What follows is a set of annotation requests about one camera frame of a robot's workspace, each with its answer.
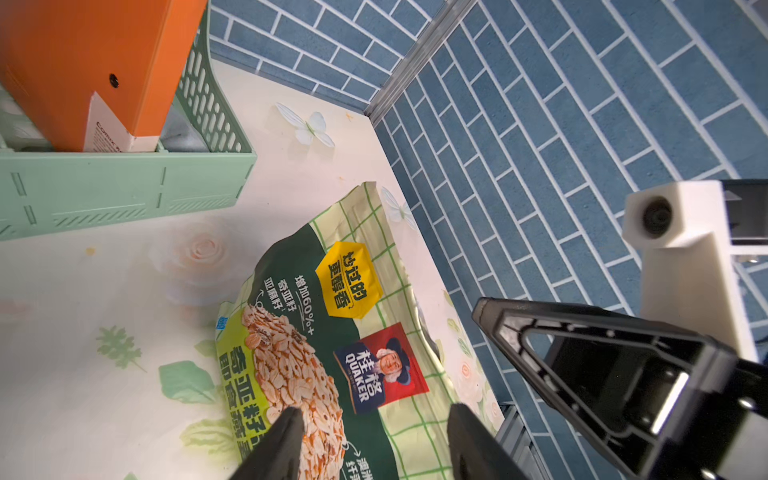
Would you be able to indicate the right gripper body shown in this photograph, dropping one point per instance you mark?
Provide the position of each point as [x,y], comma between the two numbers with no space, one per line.
[744,420]

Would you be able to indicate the orange folder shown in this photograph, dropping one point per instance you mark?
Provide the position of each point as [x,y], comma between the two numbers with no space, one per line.
[97,76]

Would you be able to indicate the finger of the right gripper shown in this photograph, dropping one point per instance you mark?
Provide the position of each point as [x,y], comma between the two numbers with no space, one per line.
[648,396]

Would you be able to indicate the floral table mat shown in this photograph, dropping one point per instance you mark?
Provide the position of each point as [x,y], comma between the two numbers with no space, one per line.
[107,355]

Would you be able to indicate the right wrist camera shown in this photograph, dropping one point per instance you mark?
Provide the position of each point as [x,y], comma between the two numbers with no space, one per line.
[689,235]

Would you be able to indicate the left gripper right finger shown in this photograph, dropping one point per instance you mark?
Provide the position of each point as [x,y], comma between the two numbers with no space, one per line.
[474,452]

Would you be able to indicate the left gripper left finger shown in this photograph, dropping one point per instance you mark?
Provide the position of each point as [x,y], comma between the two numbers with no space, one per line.
[277,455]

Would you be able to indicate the green oats bag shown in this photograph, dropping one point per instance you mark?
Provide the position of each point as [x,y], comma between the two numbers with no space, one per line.
[329,324]

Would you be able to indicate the green file organizer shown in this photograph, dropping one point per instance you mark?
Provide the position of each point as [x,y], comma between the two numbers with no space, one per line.
[47,192]

